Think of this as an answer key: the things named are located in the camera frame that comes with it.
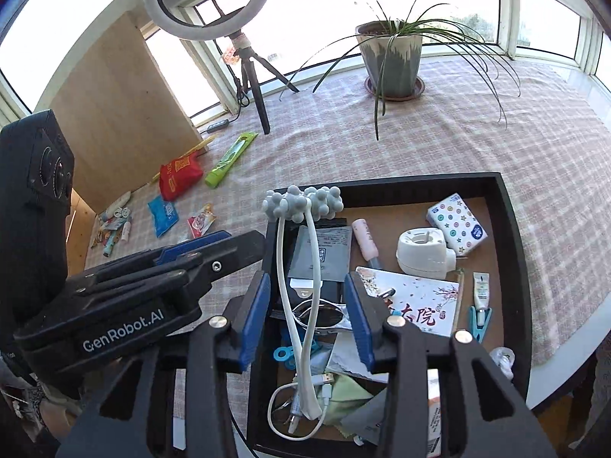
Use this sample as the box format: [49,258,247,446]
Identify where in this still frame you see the floral printed card pack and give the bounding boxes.
[356,267,460,337]

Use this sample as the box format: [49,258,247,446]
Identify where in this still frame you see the white usb cable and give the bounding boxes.
[268,372,337,440]

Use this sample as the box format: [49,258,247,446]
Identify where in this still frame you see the light green cleaning cloth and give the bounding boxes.
[325,374,375,427]

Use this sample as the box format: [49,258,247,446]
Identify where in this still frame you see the desktop with pink checked cloth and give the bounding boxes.
[62,55,611,458]

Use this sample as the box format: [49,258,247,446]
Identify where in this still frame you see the grey white neck massager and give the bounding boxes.
[264,184,345,421]

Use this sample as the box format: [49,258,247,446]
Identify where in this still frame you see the small white cream tube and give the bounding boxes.
[472,272,491,308]

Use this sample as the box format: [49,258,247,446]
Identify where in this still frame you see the potted grass plant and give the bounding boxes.
[286,0,523,141]

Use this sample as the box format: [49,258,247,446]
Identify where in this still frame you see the white lotion tube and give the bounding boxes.
[98,191,132,223]

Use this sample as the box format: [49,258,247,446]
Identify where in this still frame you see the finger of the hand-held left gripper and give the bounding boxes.
[71,230,266,299]
[98,230,233,273]

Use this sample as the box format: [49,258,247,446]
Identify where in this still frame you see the person's left forearm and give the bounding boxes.
[0,367,84,444]

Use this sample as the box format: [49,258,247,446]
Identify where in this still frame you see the crumpled white paper sachet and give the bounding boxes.
[329,331,390,382]

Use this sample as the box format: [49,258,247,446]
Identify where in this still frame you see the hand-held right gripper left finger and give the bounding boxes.
[56,272,273,458]

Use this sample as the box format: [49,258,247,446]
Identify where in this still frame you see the dark sunglasses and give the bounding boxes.
[291,298,354,332]

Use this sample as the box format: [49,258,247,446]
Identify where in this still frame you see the black flat box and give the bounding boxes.
[298,218,351,318]

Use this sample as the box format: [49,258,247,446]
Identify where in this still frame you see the light wooden board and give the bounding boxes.
[48,12,201,201]

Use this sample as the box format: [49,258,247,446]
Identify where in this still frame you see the pine plank panel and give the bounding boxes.
[67,190,103,273]

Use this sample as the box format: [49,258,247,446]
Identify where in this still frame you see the teal plastic clip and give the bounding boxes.
[468,305,492,344]

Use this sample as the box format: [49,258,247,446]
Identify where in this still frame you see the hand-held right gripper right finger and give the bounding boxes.
[344,271,557,458]

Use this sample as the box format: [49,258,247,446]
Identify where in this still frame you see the small white plastic gadget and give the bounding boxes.
[489,346,516,380]

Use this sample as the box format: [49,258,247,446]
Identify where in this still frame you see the black tray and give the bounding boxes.
[248,172,533,458]

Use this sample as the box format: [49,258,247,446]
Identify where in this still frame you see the white round plastic device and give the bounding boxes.
[396,227,456,278]

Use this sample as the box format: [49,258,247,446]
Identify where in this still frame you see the white ring light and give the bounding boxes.
[142,0,276,41]

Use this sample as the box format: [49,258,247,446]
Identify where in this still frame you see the dotted pocket tissue pack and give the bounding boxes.
[426,193,488,255]

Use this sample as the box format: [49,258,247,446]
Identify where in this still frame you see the red white creamer sachet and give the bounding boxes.
[187,204,217,239]

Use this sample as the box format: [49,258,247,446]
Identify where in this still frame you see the ring light black cable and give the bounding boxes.
[200,38,250,135]

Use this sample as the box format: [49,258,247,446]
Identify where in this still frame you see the white orange tissue pack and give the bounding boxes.
[426,368,444,458]

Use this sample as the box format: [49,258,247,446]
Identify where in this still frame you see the large grey pouch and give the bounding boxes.
[340,389,388,444]

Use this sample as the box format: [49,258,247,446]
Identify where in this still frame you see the grey striped sachet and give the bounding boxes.
[289,226,353,282]

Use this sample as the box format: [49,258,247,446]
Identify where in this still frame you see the green tube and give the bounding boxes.
[205,132,259,189]

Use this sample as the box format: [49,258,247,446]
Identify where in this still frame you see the red snack bag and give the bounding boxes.
[159,150,204,202]

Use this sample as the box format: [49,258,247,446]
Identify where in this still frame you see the brown plant saucer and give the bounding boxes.
[365,75,425,102]

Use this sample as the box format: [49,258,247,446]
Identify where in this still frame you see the black tripod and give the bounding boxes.
[224,31,301,135]

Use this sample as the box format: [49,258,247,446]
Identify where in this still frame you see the light blue plastic clip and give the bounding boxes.
[273,343,320,370]

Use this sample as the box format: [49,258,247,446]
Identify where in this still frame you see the blue snack packet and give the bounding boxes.
[147,195,179,238]

